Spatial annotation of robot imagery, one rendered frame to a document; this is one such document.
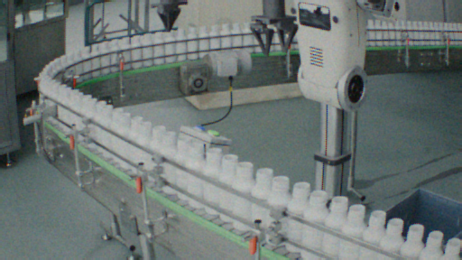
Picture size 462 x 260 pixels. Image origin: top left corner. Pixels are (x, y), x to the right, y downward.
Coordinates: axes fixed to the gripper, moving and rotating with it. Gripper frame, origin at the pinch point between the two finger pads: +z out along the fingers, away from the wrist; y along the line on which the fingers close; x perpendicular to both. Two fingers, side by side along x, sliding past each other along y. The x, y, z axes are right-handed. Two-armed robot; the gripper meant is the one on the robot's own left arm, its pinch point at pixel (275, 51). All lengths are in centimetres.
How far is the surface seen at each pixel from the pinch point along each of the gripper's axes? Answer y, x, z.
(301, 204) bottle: -14.7, -24.3, 27.6
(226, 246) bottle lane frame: -18.9, -3.7, 45.1
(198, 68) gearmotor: 78, 136, 39
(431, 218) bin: 46, -29, 53
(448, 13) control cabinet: 599, 269, 47
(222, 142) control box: 3.2, 24.7, 30.1
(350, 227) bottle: -16, -41, 28
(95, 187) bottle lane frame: -19, 67, 53
